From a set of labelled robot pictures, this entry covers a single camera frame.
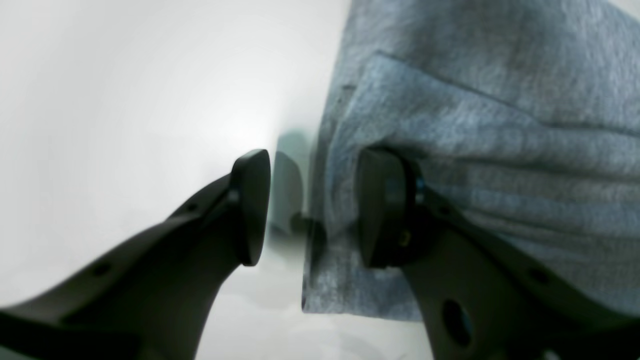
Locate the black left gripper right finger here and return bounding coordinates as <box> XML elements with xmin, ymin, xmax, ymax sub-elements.
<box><xmin>355</xmin><ymin>147</ymin><xmax>640</xmax><ymax>360</ymax></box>

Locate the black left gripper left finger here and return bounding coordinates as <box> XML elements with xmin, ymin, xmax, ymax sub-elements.
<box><xmin>0</xmin><ymin>149</ymin><xmax>271</xmax><ymax>360</ymax></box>

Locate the grey T-shirt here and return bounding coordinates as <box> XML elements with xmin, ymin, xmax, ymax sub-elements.
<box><xmin>301</xmin><ymin>0</ymin><xmax>640</xmax><ymax>322</ymax></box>

